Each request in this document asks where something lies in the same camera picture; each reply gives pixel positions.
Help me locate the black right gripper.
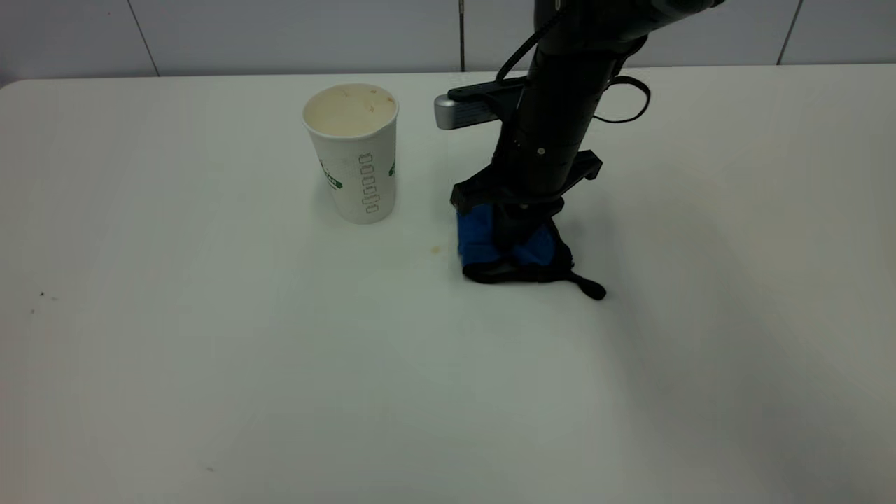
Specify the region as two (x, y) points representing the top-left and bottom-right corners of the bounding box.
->
(451, 136), (603, 261)

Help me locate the blue cloth with black trim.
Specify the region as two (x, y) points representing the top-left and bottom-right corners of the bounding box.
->
(456, 203), (607, 302)

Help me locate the white paper cup green print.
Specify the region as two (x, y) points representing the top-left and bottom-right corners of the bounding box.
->
(302, 83), (400, 225)

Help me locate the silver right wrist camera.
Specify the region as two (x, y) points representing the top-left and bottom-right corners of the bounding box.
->
(434, 78), (529, 131)

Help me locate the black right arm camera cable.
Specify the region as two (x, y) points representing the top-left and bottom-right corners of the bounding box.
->
(496, 10), (561, 83)

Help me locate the black right arm cable loop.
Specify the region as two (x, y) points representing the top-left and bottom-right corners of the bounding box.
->
(595, 76), (652, 125)

